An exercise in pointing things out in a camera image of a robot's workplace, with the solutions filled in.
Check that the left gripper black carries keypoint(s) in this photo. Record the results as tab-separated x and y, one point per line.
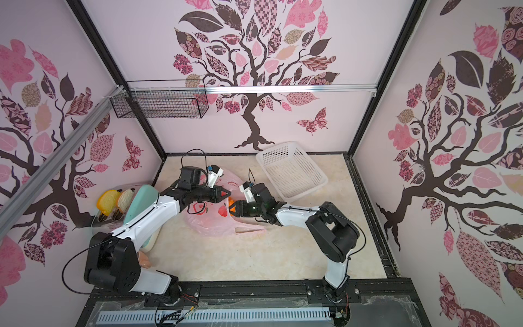
216	191

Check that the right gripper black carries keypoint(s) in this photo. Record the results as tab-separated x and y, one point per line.
248	208

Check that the pink printed plastic bag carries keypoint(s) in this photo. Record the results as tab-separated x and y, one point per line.
215	220

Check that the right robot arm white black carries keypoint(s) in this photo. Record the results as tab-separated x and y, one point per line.
335	235

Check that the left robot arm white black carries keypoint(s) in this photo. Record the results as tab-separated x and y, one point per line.
112	258

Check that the white perforated plastic basket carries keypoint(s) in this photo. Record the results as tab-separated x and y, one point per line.
291	171

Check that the mint green cutting board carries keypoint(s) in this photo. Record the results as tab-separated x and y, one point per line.
143	197

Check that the pale bread slice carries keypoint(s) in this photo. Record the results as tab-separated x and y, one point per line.
124	201

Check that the pink cup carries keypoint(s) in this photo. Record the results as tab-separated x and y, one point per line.
143	260

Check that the yellow toast slice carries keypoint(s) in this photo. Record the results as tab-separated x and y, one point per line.
107	202

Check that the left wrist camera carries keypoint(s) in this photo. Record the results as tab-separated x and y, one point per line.
213	174

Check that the black wire wall basket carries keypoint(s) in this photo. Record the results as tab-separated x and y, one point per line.
172	98

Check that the white slotted cable duct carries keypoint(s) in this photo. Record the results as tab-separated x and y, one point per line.
204	316

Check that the aluminium rail left wall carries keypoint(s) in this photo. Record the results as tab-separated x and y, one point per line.
23	199

